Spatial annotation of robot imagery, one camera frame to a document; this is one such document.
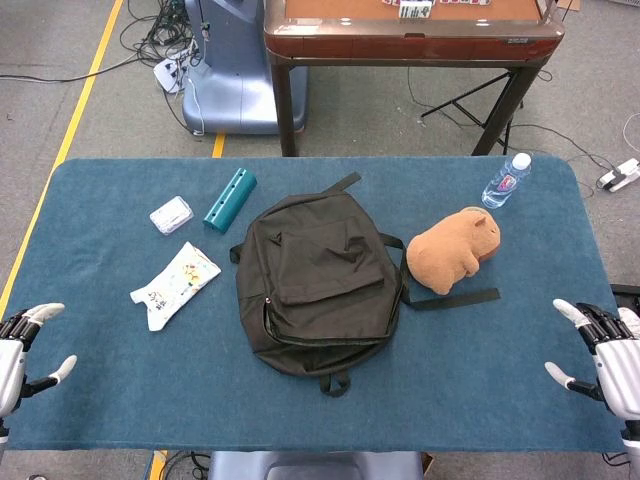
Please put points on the blue grey machine base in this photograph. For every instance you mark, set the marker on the blue grey machine base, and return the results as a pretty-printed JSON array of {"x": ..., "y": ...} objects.
[{"x": 230, "y": 85}]

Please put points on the small white plastic box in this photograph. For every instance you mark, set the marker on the small white plastic box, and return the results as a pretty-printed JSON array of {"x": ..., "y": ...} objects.
[{"x": 171, "y": 215}]

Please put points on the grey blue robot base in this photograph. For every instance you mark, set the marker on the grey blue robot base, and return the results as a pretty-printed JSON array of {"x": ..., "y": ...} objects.
[{"x": 315, "y": 465}]

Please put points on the teal cylindrical pencil case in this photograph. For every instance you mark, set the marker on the teal cylindrical pencil case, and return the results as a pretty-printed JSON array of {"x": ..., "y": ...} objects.
[{"x": 230, "y": 200}]

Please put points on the clear plastic water bottle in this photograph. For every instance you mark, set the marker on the clear plastic water bottle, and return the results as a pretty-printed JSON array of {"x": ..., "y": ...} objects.
[{"x": 502, "y": 185}]

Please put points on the blue felt table cover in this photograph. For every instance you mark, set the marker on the blue felt table cover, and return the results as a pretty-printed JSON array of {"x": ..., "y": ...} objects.
[{"x": 150, "y": 390}]

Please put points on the black fabric backpack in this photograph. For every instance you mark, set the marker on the black fabric backpack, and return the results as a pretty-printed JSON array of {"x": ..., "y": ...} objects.
[{"x": 320, "y": 280}]

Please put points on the brown mahjong table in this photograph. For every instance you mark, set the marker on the brown mahjong table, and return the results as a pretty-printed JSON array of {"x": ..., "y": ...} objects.
[{"x": 410, "y": 42}]

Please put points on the white printed fabric pouch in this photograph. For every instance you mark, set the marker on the white printed fabric pouch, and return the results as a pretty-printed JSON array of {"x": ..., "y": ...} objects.
[{"x": 175, "y": 285}]

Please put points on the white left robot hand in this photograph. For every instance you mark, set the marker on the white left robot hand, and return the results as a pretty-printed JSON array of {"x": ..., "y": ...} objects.
[{"x": 12, "y": 360}]

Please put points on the white power strip black plug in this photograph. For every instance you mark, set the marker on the white power strip black plug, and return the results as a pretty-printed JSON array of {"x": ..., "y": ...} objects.
[{"x": 622, "y": 175}]

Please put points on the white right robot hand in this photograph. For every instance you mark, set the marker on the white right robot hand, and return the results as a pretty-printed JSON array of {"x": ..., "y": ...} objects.
[{"x": 620, "y": 370}]

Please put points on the white speckled shoe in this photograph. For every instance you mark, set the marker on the white speckled shoe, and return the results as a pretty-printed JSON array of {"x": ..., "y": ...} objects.
[{"x": 631, "y": 320}]

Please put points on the brown capybara plush toy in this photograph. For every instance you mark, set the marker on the brown capybara plush toy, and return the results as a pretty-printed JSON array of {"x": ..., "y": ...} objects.
[{"x": 445, "y": 250}]

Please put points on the white power strip with plugs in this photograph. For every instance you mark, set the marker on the white power strip with plugs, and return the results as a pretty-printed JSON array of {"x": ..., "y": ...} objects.
[{"x": 167, "y": 72}]

